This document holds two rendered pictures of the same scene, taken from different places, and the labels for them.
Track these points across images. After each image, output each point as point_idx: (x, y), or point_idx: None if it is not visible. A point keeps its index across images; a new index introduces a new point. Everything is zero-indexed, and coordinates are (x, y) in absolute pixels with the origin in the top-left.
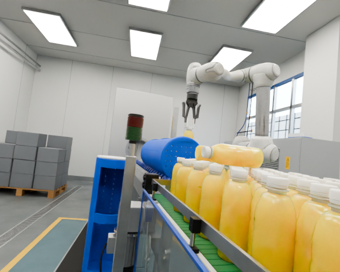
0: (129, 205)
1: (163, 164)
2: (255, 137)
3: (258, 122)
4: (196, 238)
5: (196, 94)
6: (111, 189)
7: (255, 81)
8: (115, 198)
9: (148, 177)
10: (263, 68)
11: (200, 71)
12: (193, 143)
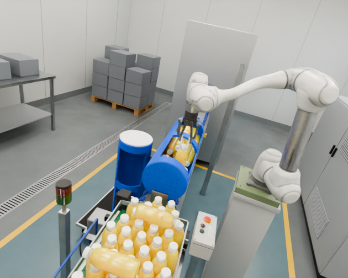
0: (64, 241)
1: (143, 182)
2: (276, 167)
3: (285, 153)
4: None
5: (194, 113)
6: (138, 158)
7: (296, 98)
8: (141, 166)
9: (118, 197)
10: (309, 86)
11: (190, 97)
12: (175, 170)
